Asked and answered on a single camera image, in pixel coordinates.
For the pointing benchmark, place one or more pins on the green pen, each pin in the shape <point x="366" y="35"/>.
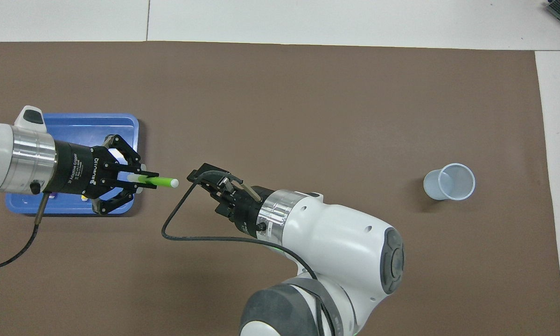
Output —
<point x="161" y="181"/>

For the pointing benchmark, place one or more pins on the brown table mat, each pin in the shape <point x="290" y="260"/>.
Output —
<point x="308" y="102"/>

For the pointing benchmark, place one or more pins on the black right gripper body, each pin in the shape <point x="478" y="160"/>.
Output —
<point x="249" y="210"/>

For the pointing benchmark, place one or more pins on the translucent plastic cup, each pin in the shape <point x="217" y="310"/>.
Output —
<point x="448" y="186"/>

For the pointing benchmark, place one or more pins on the blue plastic tray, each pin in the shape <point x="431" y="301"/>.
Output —
<point x="84" y="128"/>

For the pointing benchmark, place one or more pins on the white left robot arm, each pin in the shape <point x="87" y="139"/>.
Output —
<point x="9" y="156"/>

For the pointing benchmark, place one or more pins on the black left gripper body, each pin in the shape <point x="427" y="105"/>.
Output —
<point x="81" y="170"/>

